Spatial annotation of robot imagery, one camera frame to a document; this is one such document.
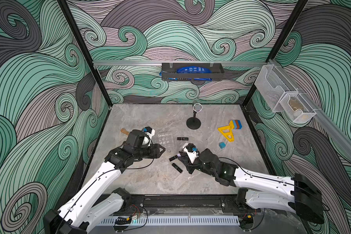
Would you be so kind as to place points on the yellow triangle toy block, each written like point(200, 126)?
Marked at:
point(227, 132)

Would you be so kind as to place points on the clear acrylic lipstick organizer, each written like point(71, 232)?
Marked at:
point(166, 140)

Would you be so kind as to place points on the black corner frame post right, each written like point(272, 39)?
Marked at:
point(286, 29)

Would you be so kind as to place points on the multicolour stacked toy blocks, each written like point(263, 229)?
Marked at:
point(235, 124)

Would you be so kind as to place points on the black square lipstick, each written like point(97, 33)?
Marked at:
point(177, 168)

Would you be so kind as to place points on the black lipstick silver band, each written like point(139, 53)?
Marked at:
point(173, 158)

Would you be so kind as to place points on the teal cube block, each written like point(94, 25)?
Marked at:
point(222, 145)

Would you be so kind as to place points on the clear wall bin small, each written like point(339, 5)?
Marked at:
point(296, 108)

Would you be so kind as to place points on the black microphone stand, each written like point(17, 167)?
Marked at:
point(193, 122)

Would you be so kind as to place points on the clear wall bin large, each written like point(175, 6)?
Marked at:
point(271, 87)

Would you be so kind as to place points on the blue object in basket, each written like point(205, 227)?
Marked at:
point(193, 70)

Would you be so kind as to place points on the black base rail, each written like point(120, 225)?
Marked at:
point(224, 203)

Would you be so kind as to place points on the aluminium rail right wall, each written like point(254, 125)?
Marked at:
point(339, 138)

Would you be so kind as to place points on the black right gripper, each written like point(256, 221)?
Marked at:
point(185, 162)

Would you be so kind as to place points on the aluminium rail back wall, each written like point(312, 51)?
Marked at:
point(137, 62)

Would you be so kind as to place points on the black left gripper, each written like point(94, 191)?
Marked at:
point(154, 150)

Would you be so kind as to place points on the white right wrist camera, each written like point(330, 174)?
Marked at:
point(191, 151)

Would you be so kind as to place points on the white perforated cable tray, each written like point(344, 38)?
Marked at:
point(187, 220)

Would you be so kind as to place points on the black wire shelf basket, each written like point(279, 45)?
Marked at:
point(168, 72)

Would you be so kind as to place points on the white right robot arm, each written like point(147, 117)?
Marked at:
point(295, 194)

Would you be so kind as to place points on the black corner frame post left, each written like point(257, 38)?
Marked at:
point(77, 34)

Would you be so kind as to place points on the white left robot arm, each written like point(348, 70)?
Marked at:
point(82, 213)

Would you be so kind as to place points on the black corner frame post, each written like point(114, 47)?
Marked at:
point(286, 29)
point(77, 34)

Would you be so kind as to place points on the aluminium rail wall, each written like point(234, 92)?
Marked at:
point(137, 62)
point(339, 138)

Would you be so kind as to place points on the tan wooden arch block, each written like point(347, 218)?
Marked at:
point(124, 131)

